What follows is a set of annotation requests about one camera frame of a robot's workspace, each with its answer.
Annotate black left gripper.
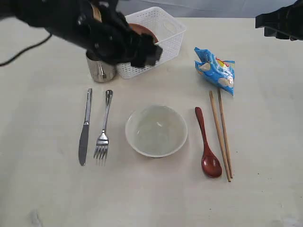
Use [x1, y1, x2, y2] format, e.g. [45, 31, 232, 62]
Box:
[86, 9, 163, 68]

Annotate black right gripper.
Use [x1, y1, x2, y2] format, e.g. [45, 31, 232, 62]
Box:
[255, 0, 303, 41]

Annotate brown wooden bowl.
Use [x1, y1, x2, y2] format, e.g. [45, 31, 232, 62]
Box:
[129, 23, 158, 44]

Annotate shiny steel cup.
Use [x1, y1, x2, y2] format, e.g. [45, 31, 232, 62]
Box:
[86, 51, 117, 83]

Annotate blue Lay's chips bag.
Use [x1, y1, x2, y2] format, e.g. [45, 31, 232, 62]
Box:
[194, 47, 235, 96]

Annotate white ceramic bowl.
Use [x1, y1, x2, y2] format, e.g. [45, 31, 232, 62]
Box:
[125, 105, 188, 158]

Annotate silver metal fork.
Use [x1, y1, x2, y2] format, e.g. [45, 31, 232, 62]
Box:
[93, 89, 113, 166]

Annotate silver metal knife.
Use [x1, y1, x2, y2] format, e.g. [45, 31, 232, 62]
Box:
[78, 88, 92, 166]

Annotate brown wooden spoon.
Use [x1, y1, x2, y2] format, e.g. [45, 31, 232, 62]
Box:
[195, 107, 222, 178]

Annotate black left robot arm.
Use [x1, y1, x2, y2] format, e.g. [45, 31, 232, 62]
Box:
[0, 0, 163, 68]

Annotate white perforated plastic basket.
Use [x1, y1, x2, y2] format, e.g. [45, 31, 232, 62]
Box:
[117, 7, 186, 79]

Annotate grey backdrop curtain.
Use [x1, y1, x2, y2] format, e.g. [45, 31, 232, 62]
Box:
[117, 0, 295, 18]

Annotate black cable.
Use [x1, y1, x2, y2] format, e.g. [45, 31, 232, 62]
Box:
[0, 33, 53, 67]

